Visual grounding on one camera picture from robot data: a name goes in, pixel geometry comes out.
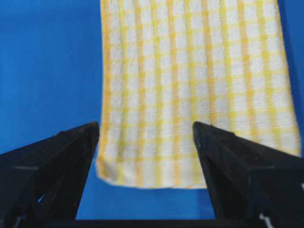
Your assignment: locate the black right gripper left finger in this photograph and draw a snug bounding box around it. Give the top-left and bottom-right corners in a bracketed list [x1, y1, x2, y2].
[0, 122, 99, 228]

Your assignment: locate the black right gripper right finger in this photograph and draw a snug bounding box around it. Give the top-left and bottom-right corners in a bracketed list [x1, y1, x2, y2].
[192, 122, 304, 228]

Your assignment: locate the yellow white striped towel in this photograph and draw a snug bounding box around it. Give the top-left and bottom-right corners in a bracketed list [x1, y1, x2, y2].
[95, 0, 302, 189]

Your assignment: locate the blue table cloth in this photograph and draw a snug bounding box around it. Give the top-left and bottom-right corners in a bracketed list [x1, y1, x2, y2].
[0, 0, 303, 219]

